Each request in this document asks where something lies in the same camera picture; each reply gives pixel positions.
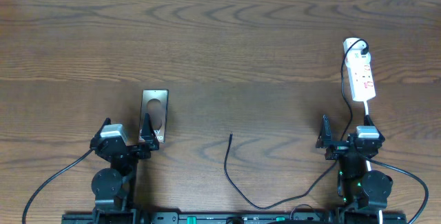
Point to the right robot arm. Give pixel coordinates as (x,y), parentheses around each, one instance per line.
(364,191)

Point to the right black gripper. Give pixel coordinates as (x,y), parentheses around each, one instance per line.
(337,149)

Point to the Samsung Galaxy smartphone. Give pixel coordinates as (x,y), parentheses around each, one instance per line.
(155,103)

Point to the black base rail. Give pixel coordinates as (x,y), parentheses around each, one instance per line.
(192,218)

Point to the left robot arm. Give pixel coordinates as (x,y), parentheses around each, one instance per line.
(114,187)

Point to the white USB charger plug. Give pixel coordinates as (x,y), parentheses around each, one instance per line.
(357,54)

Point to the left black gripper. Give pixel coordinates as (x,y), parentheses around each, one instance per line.
(149,143)

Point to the white power strip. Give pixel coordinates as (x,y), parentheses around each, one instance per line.
(360,79)

